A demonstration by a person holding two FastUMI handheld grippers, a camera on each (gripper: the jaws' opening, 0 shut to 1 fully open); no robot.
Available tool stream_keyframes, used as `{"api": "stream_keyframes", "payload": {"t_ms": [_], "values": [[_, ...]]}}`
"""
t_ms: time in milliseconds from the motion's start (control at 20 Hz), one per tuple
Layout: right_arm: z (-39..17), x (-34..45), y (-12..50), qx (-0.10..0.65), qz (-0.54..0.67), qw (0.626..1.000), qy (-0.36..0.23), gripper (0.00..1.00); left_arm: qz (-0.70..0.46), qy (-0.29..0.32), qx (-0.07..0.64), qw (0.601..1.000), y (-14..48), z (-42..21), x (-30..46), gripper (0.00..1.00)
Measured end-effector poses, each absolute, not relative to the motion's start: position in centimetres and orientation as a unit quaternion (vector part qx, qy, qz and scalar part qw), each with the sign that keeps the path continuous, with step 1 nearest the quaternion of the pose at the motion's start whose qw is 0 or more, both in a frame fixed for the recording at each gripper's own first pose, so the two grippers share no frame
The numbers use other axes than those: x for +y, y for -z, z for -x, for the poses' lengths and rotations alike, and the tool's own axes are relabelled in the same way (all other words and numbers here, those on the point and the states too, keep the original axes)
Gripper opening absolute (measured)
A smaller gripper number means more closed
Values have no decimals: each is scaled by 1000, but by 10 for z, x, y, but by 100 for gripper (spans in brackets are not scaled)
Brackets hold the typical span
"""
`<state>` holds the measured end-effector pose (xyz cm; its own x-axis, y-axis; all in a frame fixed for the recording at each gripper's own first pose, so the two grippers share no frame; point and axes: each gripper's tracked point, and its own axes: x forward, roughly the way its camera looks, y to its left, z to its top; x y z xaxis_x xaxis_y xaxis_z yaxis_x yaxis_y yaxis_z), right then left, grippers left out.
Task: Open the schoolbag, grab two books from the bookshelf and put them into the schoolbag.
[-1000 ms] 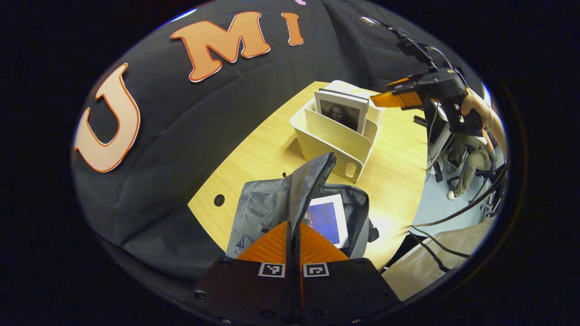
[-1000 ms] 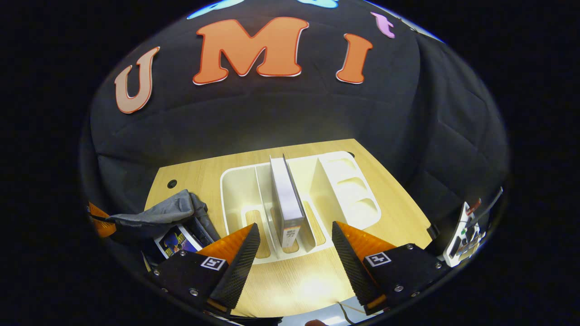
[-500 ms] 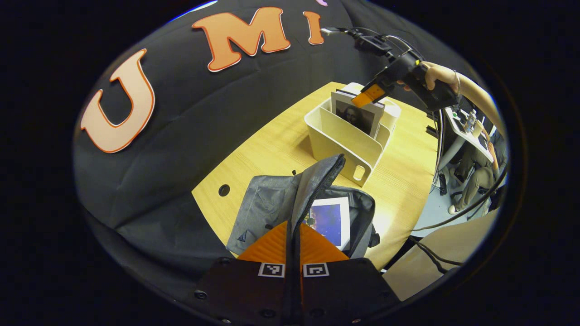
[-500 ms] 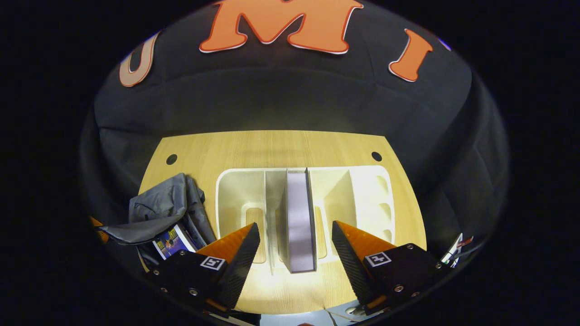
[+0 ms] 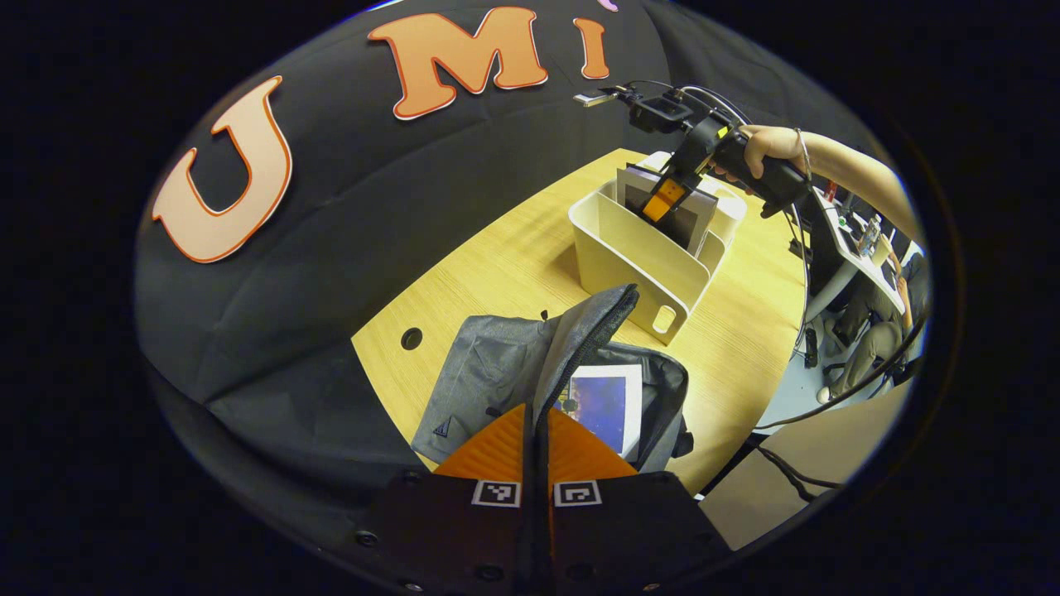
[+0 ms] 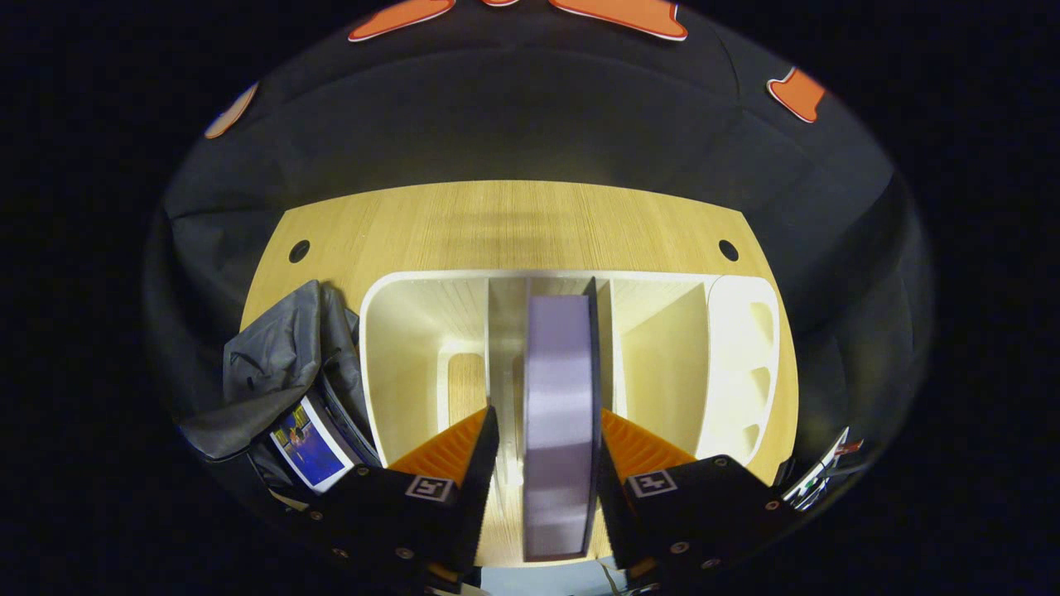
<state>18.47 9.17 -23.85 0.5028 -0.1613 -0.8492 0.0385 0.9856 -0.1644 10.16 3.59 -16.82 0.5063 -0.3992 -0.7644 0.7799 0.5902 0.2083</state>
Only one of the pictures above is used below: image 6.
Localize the book with night city cover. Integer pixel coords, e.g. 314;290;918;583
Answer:
269;395;358;494

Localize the black backdrop cloth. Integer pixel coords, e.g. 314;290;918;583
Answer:
141;0;937;539

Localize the book with white cover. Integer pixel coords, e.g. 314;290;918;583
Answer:
522;277;604;565

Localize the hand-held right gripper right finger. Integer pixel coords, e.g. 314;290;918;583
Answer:
595;408;801;585

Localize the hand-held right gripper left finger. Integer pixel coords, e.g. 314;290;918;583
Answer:
302;404;503;591

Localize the white bookshelf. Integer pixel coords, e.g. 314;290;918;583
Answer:
358;269;782;497

